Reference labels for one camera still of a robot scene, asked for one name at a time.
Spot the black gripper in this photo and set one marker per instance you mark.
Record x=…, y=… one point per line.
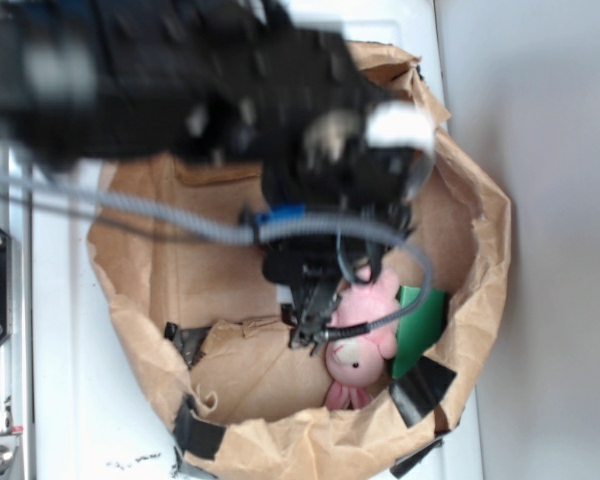
x=324, y=158

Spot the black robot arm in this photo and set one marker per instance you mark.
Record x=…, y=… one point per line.
x=219, y=81

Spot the pink plush bunny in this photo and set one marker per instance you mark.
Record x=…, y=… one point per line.
x=357, y=363

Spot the green wooden block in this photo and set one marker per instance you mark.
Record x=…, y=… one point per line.
x=418, y=331

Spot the brown paper bag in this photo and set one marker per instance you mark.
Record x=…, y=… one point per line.
x=202, y=332

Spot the white plastic tray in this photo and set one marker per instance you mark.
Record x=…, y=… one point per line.
x=91, y=419

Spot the aluminium frame rail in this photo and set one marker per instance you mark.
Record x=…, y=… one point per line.
x=16, y=383

